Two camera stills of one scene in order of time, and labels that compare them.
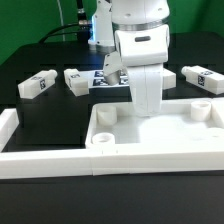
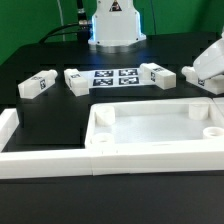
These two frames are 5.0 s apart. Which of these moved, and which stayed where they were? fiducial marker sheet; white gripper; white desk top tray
Moved: white gripper
Stayed: white desk top tray; fiducial marker sheet
